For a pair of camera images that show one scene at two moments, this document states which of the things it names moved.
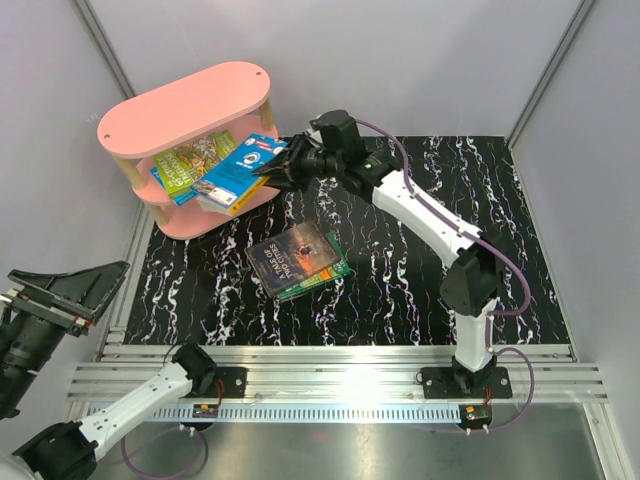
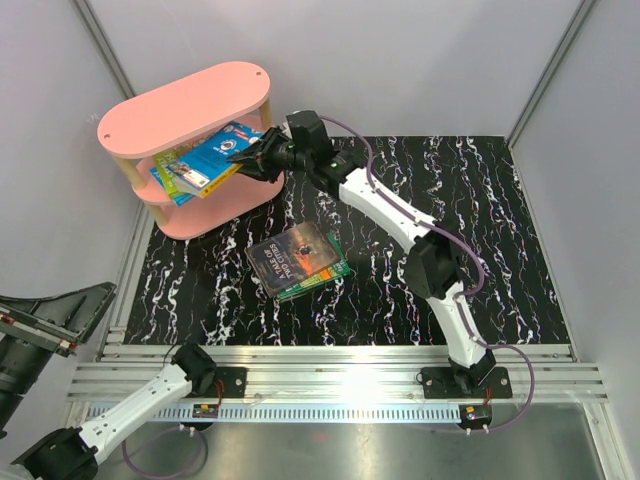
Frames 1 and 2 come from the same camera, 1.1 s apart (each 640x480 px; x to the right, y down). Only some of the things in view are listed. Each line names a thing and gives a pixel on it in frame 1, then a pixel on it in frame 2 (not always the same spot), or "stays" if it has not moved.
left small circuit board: x=205 y=411 stays
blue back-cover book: x=232 y=181 to x=198 y=168
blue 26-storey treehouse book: x=180 y=197 stays
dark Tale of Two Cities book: x=290 y=257 stays
